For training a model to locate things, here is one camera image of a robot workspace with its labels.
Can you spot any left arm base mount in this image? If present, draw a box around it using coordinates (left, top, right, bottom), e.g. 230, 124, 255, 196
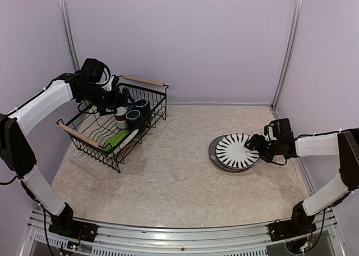
49, 221, 99, 243

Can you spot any black wire dish rack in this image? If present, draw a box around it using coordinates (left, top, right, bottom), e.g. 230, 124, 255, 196
57, 76, 168, 172

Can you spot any grey reindeer plate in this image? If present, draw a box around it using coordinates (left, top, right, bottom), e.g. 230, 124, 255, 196
208, 135, 260, 173

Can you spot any left aluminium corner post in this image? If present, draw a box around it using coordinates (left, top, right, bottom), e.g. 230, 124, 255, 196
58, 0, 80, 71

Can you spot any right aluminium corner post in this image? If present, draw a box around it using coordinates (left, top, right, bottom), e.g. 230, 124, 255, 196
271, 0, 303, 111

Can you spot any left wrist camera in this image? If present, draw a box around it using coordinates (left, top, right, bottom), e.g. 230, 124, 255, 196
101, 75, 119, 92

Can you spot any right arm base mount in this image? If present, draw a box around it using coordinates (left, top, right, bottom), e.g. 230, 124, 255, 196
268, 220, 317, 242

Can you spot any ribbed round woven plate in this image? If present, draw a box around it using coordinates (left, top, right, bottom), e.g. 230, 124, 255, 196
113, 129, 139, 150

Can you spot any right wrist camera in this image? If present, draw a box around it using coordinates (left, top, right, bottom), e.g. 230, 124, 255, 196
264, 123, 277, 141

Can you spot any dark green mug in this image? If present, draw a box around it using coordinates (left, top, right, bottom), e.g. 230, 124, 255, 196
125, 109, 151, 132

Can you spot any green plastic plate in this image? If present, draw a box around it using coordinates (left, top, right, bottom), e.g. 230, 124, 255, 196
103, 130, 128, 152

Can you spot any white blue striped plate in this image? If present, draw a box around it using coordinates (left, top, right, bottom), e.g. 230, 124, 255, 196
214, 132, 260, 169

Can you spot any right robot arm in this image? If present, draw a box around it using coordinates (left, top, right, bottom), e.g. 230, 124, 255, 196
245, 118, 358, 236

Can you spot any dark blue mug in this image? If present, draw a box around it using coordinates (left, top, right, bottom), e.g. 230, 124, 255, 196
135, 98, 151, 120

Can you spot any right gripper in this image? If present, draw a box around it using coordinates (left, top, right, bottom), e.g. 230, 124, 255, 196
244, 134, 282, 162

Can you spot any aluminium corner post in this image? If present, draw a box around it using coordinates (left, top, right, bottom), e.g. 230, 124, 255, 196
271, 0, 303, 111
58, 0, 80, 71

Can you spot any aluminium front rail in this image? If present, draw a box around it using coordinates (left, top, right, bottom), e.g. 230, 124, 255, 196
18, 210, 346, 255

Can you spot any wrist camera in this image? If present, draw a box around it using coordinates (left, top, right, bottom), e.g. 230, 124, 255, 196
264, 123, 277, 141
101, 75, 119, 92

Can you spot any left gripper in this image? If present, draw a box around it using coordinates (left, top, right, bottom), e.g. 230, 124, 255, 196
79, 83, 136, 116

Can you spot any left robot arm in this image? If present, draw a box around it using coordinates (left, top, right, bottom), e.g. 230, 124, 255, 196
1, 58, 135, 236

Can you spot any white brown ceramic cup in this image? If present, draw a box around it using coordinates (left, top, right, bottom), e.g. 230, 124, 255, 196
114, 107, 127, 130

